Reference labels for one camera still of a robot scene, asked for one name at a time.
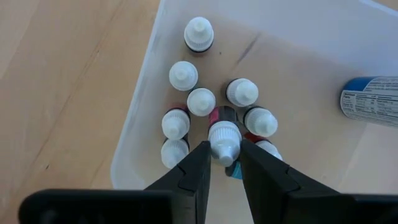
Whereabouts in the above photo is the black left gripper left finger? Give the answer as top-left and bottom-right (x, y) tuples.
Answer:
(144, 140), (213, 224)

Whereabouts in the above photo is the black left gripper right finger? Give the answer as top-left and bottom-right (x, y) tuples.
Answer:
(238, 138), (343, 224)

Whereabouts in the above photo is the small blue dropper bottle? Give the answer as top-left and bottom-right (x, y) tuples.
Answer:
(224, 159), (243, 180)

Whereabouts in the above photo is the small white-capped dropper bottle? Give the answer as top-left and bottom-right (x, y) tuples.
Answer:
(225, 77), (259, 108)
(243, 131), (284, 162)
(169, 60), (199, 92)
(186, 87), (217, 118)
(183, 16), (215, 53)

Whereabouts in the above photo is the small pink dropper bottle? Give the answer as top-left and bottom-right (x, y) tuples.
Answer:
(207, 105), (243, 168)

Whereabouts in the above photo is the small red dropper bottle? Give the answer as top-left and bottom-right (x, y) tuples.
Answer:
(160, 104), (191, 141)

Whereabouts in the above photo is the blue food coloring bottle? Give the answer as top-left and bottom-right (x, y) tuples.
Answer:
(339, 76), (398, 128)

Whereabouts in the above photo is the clear plastic container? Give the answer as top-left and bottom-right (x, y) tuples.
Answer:
(110, 0), (398, 191)

